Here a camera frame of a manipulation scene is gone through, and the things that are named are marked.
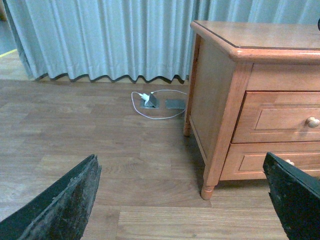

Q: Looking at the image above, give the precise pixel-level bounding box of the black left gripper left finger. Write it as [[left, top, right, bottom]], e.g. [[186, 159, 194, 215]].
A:
[[0, 154, 102, 240]]

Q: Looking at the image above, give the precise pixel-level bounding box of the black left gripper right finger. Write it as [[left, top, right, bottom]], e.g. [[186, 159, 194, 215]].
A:
[[263, 152, 320, 240]]

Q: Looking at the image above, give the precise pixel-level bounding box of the wooden drawer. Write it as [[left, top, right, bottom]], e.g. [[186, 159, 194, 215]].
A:
[[232, 91, 320, 144], [220, 141, 320, 181]]

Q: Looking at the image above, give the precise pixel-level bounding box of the round wooden lower knob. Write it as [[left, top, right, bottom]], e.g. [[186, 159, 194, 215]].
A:
[[285, 159, 295, 166]]

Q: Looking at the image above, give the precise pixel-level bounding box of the round wooden knob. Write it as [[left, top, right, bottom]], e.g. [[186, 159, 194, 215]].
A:
[[305, 116, 320, 128], [285, 159, 295, 166]]

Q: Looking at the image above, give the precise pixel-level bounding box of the round wooden upper knob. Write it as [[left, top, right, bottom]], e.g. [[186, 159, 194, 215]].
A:
[[305, 116, 320, 128]]

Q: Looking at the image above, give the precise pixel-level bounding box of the wooden nightstand cabinet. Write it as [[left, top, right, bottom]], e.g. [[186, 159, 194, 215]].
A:
[[183, 20, 320, 200]]

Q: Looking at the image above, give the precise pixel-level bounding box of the open metal floor socket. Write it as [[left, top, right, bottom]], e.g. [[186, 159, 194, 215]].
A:
[[140, 93, 160, 109]]

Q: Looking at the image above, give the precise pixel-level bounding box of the white charger plug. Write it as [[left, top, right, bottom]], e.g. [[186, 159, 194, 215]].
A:
[[137, 93, 150, 101]]

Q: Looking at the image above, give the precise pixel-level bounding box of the closed metal floor plate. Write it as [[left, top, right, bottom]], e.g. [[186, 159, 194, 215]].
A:
[[165, 99, 186, 110]]

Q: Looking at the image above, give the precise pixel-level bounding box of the grey pleated curtain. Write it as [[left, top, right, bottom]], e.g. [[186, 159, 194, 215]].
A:
[[3, 0, 320, 81]]

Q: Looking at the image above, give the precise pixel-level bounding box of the white charging cable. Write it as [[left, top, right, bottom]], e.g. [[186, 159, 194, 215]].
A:
[[131, 89, 189, 120]]

